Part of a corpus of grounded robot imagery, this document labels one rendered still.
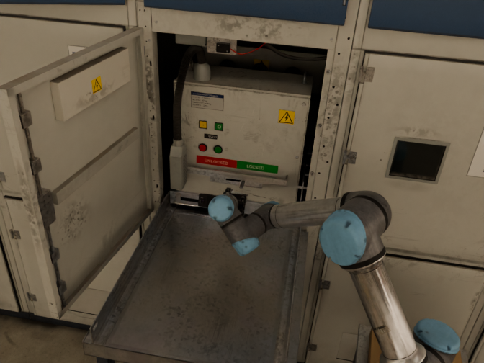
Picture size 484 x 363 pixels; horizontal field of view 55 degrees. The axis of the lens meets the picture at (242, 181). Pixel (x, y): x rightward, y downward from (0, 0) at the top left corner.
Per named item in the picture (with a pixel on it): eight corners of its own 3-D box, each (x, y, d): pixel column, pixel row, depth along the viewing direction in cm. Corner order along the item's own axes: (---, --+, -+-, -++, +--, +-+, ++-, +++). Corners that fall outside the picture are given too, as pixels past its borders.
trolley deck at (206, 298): (292, 394, 130) (295, 381, 127) (84, 354, 138) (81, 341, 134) (306, 243, 187) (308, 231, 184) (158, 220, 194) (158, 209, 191)
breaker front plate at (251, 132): (294, 211, 184) (309, 99, 159) (176, 194, 190) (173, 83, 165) (294, 209, 185) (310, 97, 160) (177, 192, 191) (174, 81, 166)
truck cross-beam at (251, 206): (299, 222, 186) (301, 209, 183) (170, 202, 193) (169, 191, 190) (300, 214, 190) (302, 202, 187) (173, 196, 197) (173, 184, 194)
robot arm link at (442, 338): (454, 361, 130) (469, 328, 123) (437, 393, 121) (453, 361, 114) (413, 337, 137) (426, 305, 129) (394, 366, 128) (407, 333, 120)
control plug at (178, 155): (182, 190, 176) (181, 150, 167) (170, 189, 177) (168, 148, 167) (188, 180, 183) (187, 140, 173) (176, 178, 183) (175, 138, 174)
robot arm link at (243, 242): (273, 235, 141) (253, 205, 142) (250, 253, 134) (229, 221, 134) (258, 243, 147) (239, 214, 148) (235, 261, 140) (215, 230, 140)
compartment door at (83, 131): (41, 313, 143) (-18, 85, 104) (141, 204, 195) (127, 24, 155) (60, 320, 142) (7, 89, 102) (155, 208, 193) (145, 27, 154)
